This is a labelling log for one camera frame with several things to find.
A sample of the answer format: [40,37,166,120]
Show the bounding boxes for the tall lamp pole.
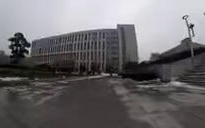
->
[181,14,196,64]

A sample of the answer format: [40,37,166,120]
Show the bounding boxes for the dark low hedge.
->
[0,63,78,80]

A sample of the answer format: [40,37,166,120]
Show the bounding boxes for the large pale multi-storey building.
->
[30,23,140,74]

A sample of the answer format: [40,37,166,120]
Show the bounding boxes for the low building with dark roof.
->
[149,37,205,66]

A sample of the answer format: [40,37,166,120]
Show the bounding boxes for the wet grey paved ground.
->
[0,73,205,128]

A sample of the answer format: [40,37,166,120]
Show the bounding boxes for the dark tree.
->
[7,32,32,64]

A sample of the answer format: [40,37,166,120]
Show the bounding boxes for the grey stone wall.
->
[148,49,205,83]

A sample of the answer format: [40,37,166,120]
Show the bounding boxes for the dark bushes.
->
[120,61,160,82]

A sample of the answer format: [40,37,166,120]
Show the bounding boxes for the grey stone stairs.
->
[178,59,205,88]

